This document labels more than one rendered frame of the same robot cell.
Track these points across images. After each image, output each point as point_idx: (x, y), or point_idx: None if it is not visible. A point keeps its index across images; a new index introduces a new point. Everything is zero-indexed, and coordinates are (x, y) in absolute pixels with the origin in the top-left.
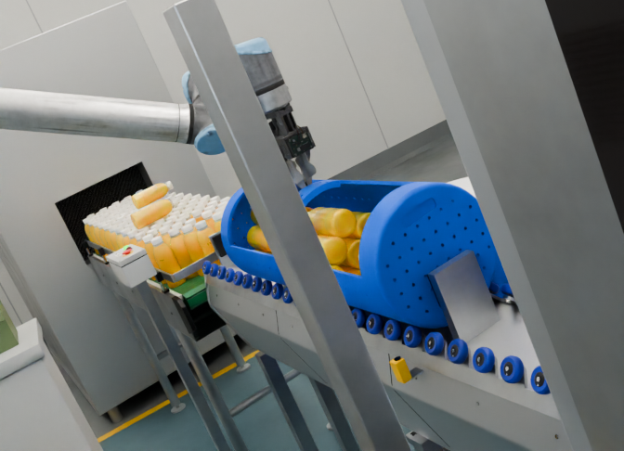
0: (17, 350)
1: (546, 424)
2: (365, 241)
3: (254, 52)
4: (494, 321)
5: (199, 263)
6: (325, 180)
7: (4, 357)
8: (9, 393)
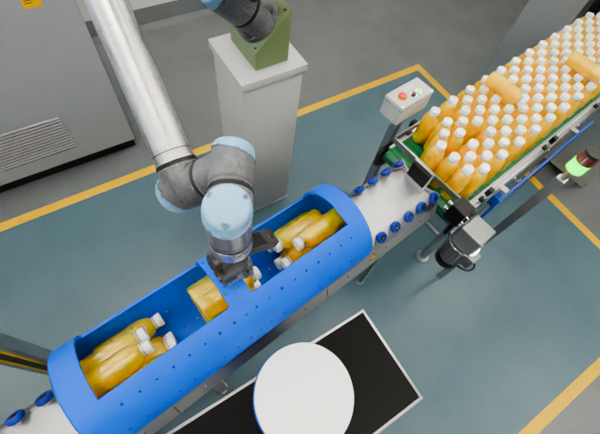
0: (244, 73)
1: None
2: (65, 345)
3: (202, 221)
4: None
5: (410, 154)
6: (245, 290)
7: (237, 69)
8: (231, 82)
